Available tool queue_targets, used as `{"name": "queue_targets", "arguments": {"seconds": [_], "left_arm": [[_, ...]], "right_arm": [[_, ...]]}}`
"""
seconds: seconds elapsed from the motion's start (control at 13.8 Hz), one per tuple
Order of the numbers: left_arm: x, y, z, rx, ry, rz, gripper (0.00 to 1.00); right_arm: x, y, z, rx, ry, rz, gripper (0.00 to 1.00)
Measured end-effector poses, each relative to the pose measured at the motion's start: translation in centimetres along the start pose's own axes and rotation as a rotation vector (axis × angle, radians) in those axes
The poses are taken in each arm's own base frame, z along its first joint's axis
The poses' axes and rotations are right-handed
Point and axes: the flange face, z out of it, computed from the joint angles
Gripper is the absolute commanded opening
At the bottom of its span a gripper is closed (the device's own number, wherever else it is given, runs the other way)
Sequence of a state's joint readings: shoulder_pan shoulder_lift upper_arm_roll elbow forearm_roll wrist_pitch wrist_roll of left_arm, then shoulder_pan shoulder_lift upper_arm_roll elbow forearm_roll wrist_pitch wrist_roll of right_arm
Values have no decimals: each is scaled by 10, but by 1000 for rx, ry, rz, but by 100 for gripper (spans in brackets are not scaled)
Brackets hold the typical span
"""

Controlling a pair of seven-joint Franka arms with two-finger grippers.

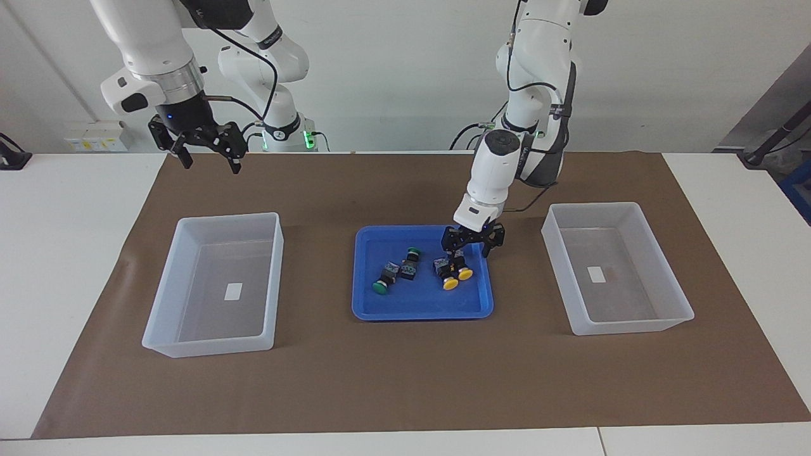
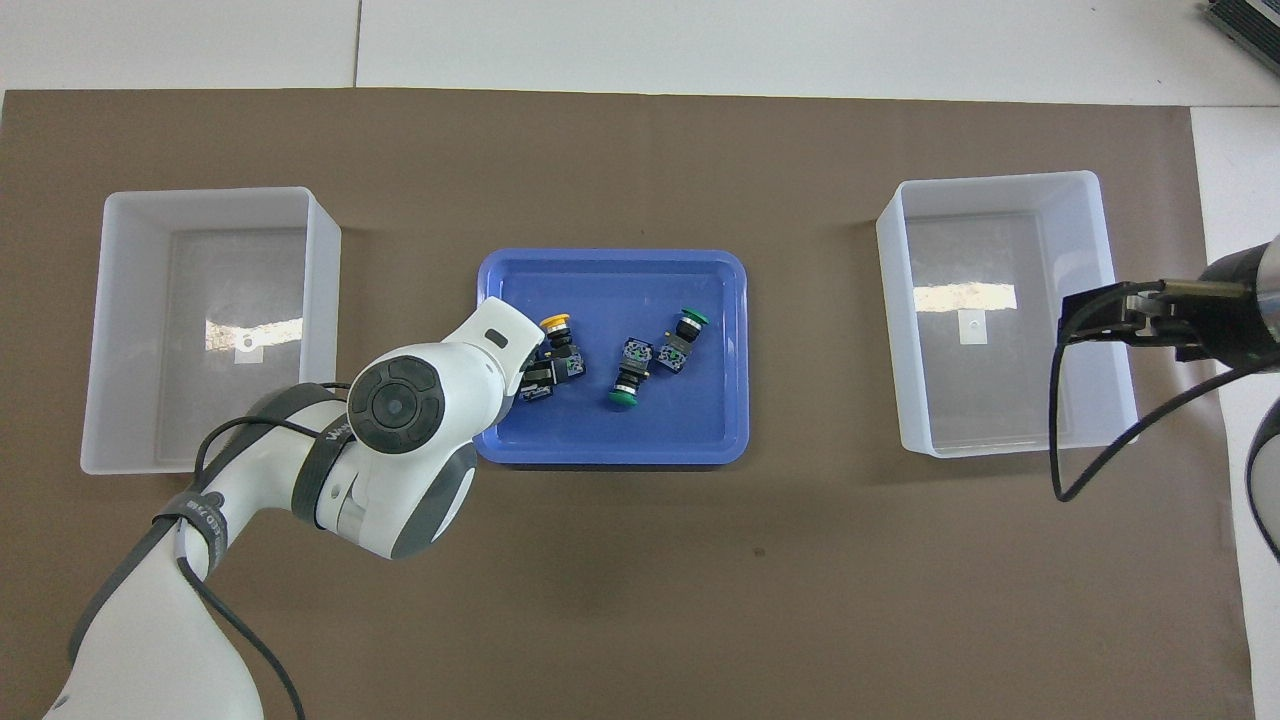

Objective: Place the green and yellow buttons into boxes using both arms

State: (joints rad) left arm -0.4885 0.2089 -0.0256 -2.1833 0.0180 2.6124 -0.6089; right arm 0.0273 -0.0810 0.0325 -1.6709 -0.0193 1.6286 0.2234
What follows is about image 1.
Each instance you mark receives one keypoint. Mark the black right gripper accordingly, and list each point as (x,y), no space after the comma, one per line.
(189,120)

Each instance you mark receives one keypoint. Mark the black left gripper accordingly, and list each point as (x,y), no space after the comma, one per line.
(472,234)

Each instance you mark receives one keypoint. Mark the yellow push button switch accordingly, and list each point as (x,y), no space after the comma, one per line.
(466,273)
(450,284)

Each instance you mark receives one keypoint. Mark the green push button switch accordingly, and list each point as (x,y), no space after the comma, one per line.
(409,269)
(388,273)

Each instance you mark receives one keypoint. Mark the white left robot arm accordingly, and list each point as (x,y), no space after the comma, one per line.
(494,171)

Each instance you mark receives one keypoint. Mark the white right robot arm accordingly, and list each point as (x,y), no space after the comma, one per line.
(152,38)

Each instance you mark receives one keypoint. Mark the blue plastic tray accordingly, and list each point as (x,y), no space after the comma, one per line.
(418,304)

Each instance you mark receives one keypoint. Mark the white paper label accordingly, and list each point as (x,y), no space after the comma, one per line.
(234,291)
(595,274)

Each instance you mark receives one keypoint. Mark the brown paper table mat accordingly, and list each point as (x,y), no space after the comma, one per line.
(405,380)

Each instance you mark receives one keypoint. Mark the translucent white plastic box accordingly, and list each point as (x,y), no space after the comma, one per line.
(633,326)
(209,345)

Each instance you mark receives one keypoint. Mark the black clamp object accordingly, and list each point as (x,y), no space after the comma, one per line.
(12,159)

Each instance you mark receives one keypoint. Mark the black stand pole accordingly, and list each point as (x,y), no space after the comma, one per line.
(770,136)

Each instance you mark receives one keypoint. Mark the blue crate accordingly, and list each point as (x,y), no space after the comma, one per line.
(799,190)

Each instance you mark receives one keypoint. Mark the white wall socket box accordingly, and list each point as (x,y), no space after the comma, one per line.
(95,139)

